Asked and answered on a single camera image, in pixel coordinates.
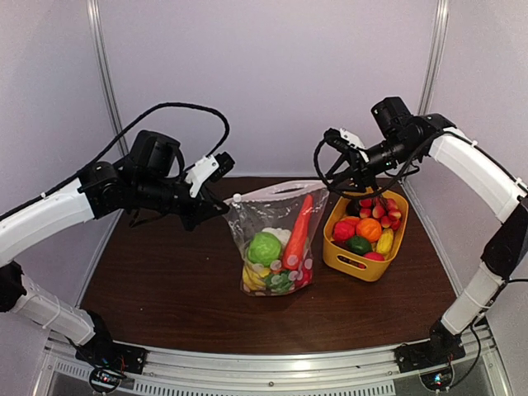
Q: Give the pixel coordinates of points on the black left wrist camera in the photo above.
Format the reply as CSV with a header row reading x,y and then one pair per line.
x,y
209,168

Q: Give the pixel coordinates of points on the green toy apple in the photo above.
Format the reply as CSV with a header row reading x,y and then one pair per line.
x,y
264,249

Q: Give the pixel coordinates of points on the pink wrinkled toy fruit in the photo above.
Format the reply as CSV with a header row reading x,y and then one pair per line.
x,y
345,229

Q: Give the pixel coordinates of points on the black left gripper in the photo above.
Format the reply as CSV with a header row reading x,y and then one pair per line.
x,y
204,203

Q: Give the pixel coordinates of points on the dark toy plum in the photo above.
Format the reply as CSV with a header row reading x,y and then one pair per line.
x,y
353,208

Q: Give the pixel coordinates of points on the red toy apple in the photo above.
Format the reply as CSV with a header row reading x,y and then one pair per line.
x,y
374,256

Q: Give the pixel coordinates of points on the yellow toy bell pepper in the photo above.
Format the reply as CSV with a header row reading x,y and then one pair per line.
x,y
254,278

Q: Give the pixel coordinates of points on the red toy bell pepper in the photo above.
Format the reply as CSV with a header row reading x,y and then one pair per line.
x,y
304,277

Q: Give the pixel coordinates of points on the green toy avocado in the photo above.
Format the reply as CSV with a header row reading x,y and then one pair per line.
x,y
358,245

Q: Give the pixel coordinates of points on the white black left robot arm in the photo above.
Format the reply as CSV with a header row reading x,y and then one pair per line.
x,y
97,191

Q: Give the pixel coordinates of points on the aluminium frame post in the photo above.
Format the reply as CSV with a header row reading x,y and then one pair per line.
x,y
430,22
96,27

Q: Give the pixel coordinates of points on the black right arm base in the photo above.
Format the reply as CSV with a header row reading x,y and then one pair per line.
x,y
441,348

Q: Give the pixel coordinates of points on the orange toy orange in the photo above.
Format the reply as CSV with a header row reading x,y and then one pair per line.
x,y
369,229

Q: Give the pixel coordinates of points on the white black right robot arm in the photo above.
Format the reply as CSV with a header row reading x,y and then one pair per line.
x,y
504,194

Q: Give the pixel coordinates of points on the clear zip top bag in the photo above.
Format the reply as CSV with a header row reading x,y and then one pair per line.
x,y
275,206

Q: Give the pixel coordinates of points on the left aluminium frame post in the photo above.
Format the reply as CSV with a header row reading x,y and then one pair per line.
x,y
96,27

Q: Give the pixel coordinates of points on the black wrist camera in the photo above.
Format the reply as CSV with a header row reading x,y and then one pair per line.
x,y
345,141
209,168

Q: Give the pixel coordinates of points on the white toy cauliflower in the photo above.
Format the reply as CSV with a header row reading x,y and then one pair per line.
x,y
283,235

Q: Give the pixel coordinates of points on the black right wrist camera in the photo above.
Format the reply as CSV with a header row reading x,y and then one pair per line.
x,y
345,141

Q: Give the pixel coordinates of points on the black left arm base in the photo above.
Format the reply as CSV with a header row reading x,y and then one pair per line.
x,y
118,357

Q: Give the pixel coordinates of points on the yellow plastic basket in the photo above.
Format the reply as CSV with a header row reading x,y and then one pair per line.
x,y
355,265

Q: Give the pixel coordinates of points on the orange toy carrot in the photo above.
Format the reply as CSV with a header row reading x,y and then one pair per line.
x,y
294,249

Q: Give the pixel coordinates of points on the red toy lychee bunch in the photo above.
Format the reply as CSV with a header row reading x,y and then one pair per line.
x,y
384,210

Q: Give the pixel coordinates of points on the aluminium front rail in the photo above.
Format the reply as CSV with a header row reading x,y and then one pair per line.
x,y
370,371

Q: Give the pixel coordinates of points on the yellow toy corn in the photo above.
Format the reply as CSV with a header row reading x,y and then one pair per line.
x,y
385,242

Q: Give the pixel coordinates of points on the right aluminium frame post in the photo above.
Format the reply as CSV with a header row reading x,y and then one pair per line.
x,y
430,22

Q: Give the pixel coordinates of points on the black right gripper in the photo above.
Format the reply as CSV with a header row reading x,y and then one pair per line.
x,y
358,170

